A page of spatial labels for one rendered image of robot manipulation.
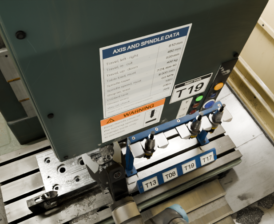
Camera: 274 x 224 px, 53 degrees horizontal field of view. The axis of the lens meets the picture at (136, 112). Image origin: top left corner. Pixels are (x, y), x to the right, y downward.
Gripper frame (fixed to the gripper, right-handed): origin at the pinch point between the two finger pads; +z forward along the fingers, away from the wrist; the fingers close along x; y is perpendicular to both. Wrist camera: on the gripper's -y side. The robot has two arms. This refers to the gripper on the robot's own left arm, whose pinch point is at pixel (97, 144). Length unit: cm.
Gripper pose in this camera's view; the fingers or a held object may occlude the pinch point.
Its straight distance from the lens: 87.7
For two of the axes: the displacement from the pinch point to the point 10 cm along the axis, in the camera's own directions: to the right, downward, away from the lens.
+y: -0.8, 5.1, 8.6
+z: -4.2, -8.0, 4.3
